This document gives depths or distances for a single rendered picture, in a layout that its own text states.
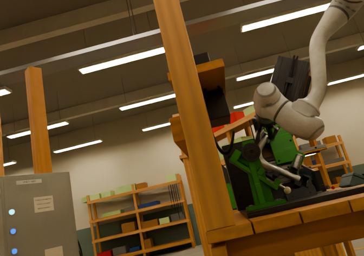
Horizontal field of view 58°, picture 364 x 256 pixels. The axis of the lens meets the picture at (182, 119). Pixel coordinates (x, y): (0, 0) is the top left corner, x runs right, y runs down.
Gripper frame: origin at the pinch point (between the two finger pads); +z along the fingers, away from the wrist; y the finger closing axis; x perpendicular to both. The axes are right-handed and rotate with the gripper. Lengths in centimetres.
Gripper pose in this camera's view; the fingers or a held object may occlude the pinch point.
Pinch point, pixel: (265, 136)
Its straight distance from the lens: 165.2
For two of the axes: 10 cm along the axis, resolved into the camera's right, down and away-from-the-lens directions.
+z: 2.1, 4.8, 8.5
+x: -5.7, 7.6, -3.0
